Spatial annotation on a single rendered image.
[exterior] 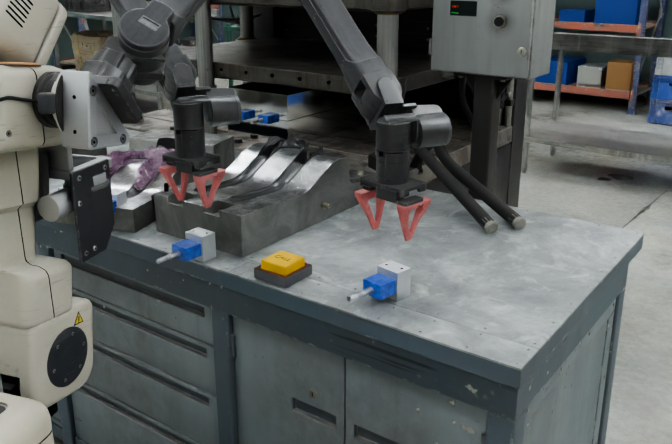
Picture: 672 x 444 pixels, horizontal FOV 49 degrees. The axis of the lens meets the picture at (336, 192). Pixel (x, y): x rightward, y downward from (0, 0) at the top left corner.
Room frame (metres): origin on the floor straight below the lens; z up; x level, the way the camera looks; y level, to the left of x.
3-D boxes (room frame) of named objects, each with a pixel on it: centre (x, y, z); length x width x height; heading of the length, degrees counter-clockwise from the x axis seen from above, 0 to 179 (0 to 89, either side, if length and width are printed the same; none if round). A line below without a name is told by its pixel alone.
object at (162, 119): (2.72, 0.11, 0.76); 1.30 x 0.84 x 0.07; 54
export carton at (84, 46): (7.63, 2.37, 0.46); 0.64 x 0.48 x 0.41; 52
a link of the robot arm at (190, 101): (1.38, 0.28, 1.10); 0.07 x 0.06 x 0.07; 115
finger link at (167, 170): (1.39, 0.30, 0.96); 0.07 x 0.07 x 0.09; 52
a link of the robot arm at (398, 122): (1.21, -0.10, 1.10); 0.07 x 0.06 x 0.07; 113
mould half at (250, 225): (1.66, 0.15, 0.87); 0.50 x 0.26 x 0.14; 144
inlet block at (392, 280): (1.18, -0.07, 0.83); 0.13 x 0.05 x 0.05; 133
